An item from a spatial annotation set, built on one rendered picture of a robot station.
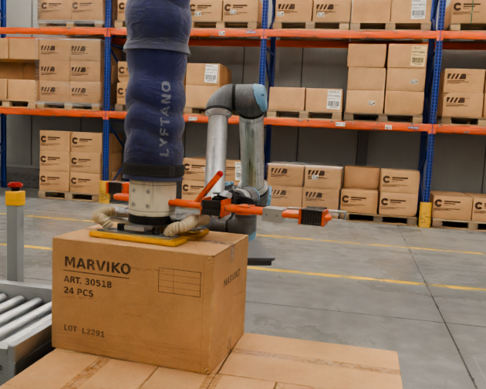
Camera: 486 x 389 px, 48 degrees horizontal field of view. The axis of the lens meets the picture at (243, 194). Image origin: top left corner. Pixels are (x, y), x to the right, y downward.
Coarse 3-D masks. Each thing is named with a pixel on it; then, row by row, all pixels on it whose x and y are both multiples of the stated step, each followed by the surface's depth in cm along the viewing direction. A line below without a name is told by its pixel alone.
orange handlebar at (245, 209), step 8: (120, 200) 202; (128, 200) 201; (176, 200) 195; (184, 200) 198; (192, 200) 198; (224, 208) 188; (232, 208) 187; (240, 208) 186; (248, 208) 186; (256, 208) 185; (288, 216) 181; (296, 216) 180; (328, 216) 178
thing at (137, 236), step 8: (120, 224) 194; (96, 232) 193; (104, 232) 192; (112, 232) 192; (120, 232) 191; (128, 232) 191; (136, 232) 192; (144, 232) 193; (152, 232) 190; (128, 240) 189; (136, 240) 188; (144, 240) 187; (152, 240) 186; (160, 240) 185; (168, 240) 184; (176, 240) 185; (184, 240) 190
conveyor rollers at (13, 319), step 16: (0, 304) 237; (16, 304) 245; (32, 304) 242; (48, 304) 240; (0, 320) 220; (16, 320) 219; (32, 320) 226; (48, 320) 222; (0, 336) 206; (16, 336) 203
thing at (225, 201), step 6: (204, 198) 192; (210, 198) 196; (216, 198) 197; (222, 198) 196; (228, 198) 193; (204, 204) 189; (210, 204) 188; (216, 204) 187; (222, 204) 187; (204, 210) 189; (210, 210) 188; (216, 210) 188; (222, 210) 188; (222, 216) 188
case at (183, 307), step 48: (96, 240) 189; (192, 240) 196; (240, 240) 202; (96, 288) 188; (144, 288) 183; (192, 288) 178; (240, 288) 207; (96, 336) 190; (144, 336) 184; (192, 336) 179; (240, 336) 212
